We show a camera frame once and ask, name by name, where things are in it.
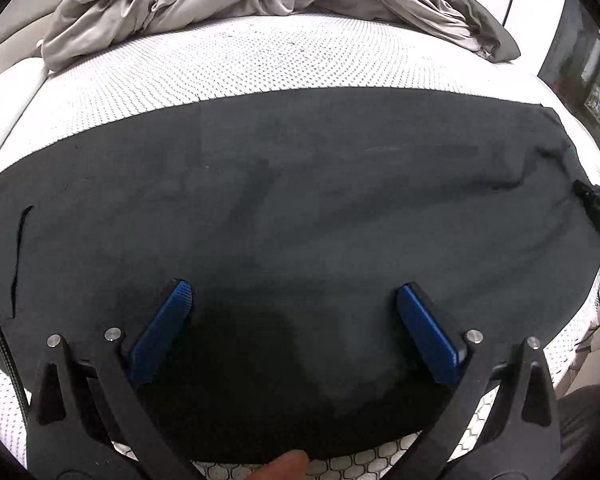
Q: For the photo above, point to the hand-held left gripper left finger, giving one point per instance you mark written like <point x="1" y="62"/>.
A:
<point x="162" y="327"/>

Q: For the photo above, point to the person's left hand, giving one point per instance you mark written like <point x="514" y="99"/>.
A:
<point x="280" y="466"/>

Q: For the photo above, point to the black pants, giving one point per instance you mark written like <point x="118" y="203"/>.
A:
<point x="290" y="200"/>

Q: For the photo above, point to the white honeycomb mattress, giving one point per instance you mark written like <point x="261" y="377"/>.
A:
<point x="205" y="60"/>

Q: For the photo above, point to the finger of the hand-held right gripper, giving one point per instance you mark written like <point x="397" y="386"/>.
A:
<point x="599" y="205"/>

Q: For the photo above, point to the dark shelf unit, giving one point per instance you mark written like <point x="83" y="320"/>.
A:
<point x="582" y="60"/>

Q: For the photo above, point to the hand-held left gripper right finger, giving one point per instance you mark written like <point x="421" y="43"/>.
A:
<point x="427" y="332"/>

